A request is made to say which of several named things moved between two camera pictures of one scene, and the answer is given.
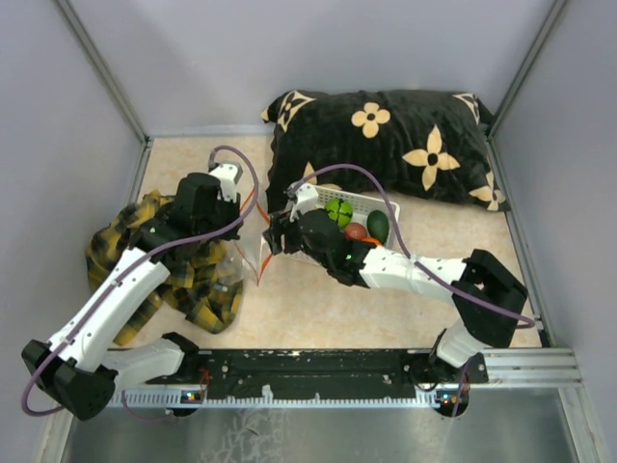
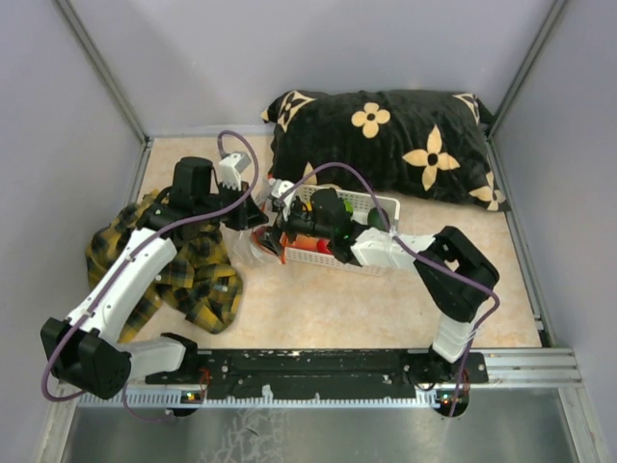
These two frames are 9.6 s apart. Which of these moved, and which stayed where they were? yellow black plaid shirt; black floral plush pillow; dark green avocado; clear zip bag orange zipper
Moved: clear zip bag orange zipper
Stayed: dark green avocado; black floral plush pillow; yellow black plaid shirt
